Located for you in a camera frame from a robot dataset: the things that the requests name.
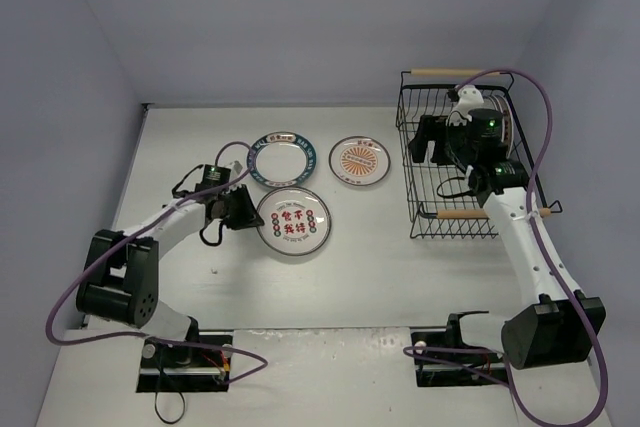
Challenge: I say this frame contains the red character plate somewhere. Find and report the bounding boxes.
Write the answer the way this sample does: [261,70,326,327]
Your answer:
[257,187,333,257]
[504,99,514,155]
[498,96,513,157]

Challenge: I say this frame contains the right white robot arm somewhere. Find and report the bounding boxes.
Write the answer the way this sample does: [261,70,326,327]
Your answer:
[409,108,606,370]

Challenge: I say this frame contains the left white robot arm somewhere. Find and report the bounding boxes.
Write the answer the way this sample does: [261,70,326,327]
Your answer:
[75,161,264,367]

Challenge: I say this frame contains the teal rimmed white plate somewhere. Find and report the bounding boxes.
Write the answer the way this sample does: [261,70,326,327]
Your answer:
[247,131,317,188]

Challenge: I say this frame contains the black wire dish rack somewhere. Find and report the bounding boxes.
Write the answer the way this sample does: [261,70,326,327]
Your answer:
[395,69,563,238]

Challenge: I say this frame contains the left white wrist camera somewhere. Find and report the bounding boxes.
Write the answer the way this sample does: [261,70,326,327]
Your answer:
[226,161,250,186]

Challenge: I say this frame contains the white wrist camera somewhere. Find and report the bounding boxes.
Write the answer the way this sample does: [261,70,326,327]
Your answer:
[226,161,250,186]
[446,84,484,126]

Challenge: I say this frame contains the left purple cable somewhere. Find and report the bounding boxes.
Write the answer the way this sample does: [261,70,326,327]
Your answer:
[44,140,271,386]

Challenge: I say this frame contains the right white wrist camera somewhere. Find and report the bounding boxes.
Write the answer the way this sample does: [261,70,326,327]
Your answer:
[446,84,484,126]

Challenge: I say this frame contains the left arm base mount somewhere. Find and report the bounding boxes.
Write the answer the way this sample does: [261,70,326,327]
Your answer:
[136,331,233,393]

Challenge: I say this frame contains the thin black cable loop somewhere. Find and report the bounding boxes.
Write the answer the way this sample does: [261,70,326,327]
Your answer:
[153,384,185,425]

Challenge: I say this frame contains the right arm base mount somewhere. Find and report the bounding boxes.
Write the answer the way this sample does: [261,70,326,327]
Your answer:
[405,311,509,388]

